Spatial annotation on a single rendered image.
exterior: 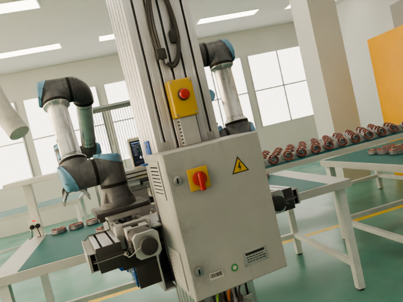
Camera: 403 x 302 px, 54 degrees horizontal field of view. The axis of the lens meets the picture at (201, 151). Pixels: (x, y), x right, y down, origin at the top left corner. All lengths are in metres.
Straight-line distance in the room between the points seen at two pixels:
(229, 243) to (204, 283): 0.14
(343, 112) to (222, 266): 5.14
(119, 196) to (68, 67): 7.58
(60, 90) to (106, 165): 0.41
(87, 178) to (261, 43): 8.50
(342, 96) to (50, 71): 5.97
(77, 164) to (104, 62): 7.51
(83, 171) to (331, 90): 4.94
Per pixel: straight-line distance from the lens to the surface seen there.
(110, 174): 1.69
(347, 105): 6.30
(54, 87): 1.87
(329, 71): 6.22
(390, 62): 5.76
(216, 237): 1.26
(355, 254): 2.85
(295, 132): 9.92
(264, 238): 1.34
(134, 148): 2.66
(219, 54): 1.92
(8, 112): 3.42
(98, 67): 9.11
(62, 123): 1.79
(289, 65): 10.04
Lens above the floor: 1.28
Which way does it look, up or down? 3 degrees down
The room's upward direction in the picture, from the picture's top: 13 degrees counter-clockwise
